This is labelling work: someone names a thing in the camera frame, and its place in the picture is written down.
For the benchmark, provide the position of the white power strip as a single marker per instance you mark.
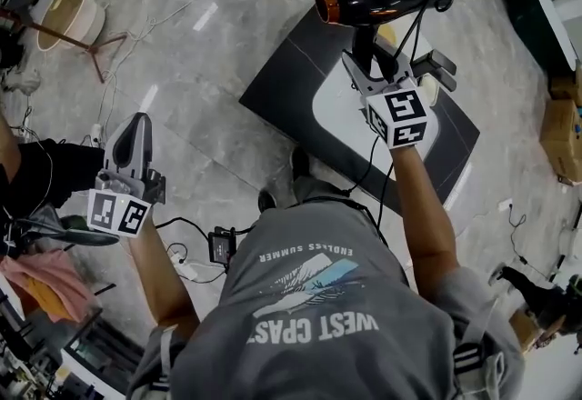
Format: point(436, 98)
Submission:
point(186, 268)

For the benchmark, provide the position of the white floor socket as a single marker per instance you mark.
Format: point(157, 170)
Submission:
point(505, 206)

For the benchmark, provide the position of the large cardboard box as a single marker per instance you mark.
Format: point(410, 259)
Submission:
point(561, 134)

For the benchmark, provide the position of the person's grey printed shirt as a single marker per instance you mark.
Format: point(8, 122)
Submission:
point(327, 343)

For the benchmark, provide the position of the person's black shoe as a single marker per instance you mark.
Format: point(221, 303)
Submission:
point(301, 164)
point(267, 199)

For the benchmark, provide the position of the brown wooden stand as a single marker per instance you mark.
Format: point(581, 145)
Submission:
point(93, 53)

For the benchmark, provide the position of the cream soap bar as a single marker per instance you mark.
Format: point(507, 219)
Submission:
point(427, 89)

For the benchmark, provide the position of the black faucet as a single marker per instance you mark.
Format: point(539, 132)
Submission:
point(436, 64)

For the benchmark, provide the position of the beige drum lampshade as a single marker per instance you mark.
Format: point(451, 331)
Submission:
point(68, 7)

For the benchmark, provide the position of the yellow cloth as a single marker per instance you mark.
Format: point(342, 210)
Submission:
point(45, 298)

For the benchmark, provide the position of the person's black left shoe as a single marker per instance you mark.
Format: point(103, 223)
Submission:
point(267, 199)

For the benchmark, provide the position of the small cardboard box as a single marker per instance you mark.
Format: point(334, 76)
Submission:
point(525, 330)

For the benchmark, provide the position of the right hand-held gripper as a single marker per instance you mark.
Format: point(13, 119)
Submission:
point(404, 105)

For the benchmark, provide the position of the person's right forearm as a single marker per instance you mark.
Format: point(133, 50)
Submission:
point(423, 216)

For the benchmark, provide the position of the person's black right shoe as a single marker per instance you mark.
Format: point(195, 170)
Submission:
point(301, 164)

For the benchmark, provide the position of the person's left forearm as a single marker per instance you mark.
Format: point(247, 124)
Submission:
point(159, 280)

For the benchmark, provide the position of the pink cloth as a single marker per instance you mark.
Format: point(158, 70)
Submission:
point(59, 266)

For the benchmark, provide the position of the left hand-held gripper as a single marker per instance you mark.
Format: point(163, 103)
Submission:
point(104, 212)

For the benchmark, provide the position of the dark vanity cabinet with sink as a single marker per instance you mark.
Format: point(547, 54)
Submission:
point(291, 80)

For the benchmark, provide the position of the dark green curved cabinet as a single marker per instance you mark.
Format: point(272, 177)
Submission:
point(532, 12)

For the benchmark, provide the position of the black power adapter on floor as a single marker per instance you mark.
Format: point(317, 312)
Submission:
point(222, 248)

